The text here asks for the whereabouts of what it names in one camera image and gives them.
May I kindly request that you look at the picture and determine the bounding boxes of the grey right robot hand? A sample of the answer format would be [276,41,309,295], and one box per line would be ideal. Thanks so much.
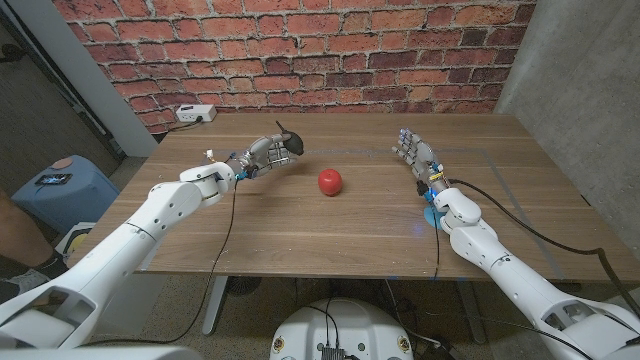
[392,128,449,194]

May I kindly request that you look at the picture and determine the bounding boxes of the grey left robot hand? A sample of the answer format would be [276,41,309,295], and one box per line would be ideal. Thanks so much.
[227,132,300,181]

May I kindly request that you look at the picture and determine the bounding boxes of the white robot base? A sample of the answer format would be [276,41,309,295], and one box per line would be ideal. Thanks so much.
[269,298,415,360]

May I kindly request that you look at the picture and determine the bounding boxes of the blue round disc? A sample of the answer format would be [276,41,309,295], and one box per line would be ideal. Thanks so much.
[423,203,447,231]

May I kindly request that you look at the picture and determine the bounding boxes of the red apple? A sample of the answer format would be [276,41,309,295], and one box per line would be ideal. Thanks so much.
[317,168,344,197]

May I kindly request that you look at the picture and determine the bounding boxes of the white power strip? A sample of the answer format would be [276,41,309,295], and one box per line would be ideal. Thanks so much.
[175,104,218,124]

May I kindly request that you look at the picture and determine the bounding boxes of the red brick print backdrop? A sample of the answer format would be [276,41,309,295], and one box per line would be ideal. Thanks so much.
[52,0,539,135]

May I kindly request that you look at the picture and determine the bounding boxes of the black round floor fan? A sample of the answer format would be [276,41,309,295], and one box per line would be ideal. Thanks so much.
[227,276,264,297]

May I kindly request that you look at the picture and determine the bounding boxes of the grey metal table leg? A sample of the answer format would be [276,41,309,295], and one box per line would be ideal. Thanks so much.
[201,275,229,337]
[454,280,487,346]

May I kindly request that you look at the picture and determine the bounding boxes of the white floor platform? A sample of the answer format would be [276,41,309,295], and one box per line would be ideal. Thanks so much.
[94,272,169,334]

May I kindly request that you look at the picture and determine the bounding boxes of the blue storage box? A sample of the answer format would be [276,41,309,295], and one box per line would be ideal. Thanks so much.
[9,154,121,235]

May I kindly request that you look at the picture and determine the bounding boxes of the white yellow floor item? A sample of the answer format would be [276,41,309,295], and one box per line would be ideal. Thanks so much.
[53,222,96,260]

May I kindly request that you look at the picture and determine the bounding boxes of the black phone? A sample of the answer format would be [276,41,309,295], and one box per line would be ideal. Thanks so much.
[34,172,74,187]

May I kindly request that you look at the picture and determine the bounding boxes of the white robot torso edge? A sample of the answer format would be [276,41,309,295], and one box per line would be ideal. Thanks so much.
[0,346,202,360]

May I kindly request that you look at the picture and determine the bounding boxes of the person's bare leg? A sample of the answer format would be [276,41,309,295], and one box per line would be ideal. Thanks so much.
[0,189,66,274]

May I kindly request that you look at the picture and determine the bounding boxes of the grey sneaker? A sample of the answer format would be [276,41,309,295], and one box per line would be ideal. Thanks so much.
[0,267,69,304]

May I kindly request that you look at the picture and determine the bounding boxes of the black power strip cord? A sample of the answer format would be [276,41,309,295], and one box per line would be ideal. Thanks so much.
[167,116,205,133]

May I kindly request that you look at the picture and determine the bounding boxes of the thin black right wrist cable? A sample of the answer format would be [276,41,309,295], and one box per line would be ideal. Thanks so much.
[430,199,442,280]

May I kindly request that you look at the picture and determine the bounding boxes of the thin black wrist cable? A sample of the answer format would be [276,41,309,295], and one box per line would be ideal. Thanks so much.
[84,178,239,347]
[430,199,442,280]

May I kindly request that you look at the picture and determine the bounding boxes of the thin black left wrist cable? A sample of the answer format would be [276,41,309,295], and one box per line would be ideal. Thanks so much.
[84,178,239,347]

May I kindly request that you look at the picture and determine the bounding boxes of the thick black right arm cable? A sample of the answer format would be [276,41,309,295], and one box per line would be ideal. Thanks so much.
[448,178,640,320]

